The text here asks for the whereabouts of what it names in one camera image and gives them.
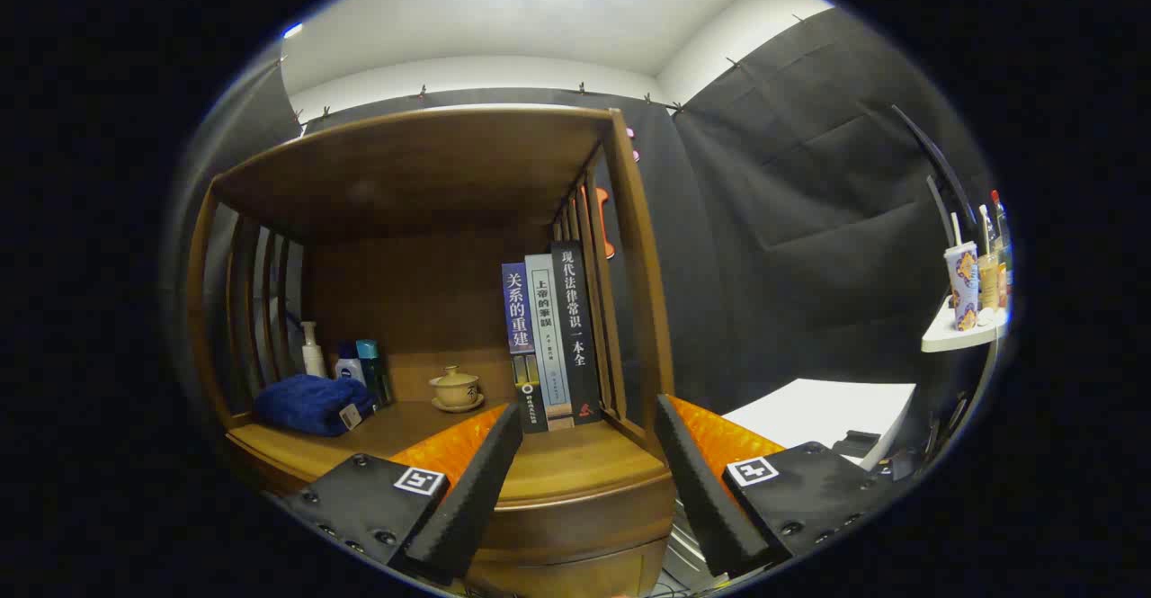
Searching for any white box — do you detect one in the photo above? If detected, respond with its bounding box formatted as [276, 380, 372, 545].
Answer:
[719, 379, 918, 471]

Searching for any wooden countertop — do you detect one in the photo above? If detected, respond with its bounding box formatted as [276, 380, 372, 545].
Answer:
[225, 396, 677, 511]

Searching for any light grey book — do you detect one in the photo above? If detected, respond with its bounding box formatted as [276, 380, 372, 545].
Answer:
[524, 254, 575, 431]

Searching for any white shelf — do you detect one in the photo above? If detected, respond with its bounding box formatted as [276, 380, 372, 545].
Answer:
[920, 297, 1010, 353]

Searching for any blue folded towel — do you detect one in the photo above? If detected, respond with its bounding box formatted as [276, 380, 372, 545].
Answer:
[254, 375, 377, 438]

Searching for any wooden cabinet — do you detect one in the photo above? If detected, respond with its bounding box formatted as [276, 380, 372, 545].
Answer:
[184, 105, 677, 598]

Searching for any patterned paper cup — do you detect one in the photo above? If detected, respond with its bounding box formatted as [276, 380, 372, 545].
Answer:
[942, 211, 981, 332]

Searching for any small black device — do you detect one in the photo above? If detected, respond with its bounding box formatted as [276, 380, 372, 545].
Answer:
[832, 430, 882, 464]

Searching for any beige lidded tea cup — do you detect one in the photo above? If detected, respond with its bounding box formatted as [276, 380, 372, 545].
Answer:
[428, 365, 486, 414]

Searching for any purple book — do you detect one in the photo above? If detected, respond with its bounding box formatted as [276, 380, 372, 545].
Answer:
[501, 262, 549, 434]

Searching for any white pump bottle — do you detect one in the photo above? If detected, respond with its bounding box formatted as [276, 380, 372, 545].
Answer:
[299, 321, 327, 379]

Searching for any white bottle with blue cap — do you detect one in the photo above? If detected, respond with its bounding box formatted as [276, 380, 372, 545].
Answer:
[335, 342, 368, 388]

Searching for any teal bottle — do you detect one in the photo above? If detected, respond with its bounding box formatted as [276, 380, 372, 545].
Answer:
[355, 339, 394, 408]

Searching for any black book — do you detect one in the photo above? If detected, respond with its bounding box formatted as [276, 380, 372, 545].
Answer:
[549, 240, 603, 426]

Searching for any black backdrop cloth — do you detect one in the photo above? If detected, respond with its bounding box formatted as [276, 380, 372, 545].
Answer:
[171, 6, 990, 455]

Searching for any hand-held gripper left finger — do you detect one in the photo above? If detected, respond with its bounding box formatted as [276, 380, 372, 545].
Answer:
[281, 402, 524, 585]

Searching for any amber bottle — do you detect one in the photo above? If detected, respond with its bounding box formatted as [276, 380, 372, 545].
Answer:
[977, 252, 1001, 311]

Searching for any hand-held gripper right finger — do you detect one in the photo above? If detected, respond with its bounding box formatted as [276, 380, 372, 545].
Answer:
[655, 393, 900, 578]

